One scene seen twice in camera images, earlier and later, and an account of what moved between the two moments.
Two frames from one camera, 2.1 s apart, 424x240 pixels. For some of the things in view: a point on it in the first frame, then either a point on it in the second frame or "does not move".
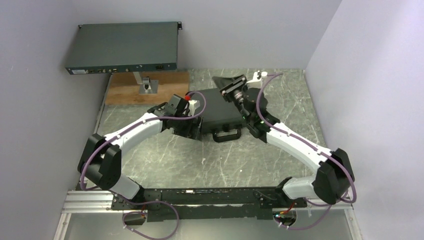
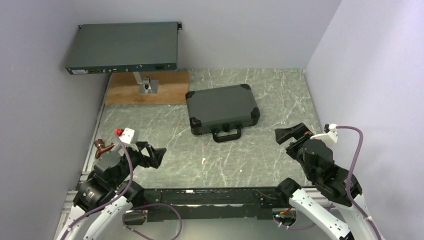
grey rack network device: (101, 48) does not move
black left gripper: (192, 132) → (155, 154)
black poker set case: (222, 117) does not move
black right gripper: (229, 85) → (300, 131)
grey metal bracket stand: (146, 86) does not move
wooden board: (124, 88) does not move
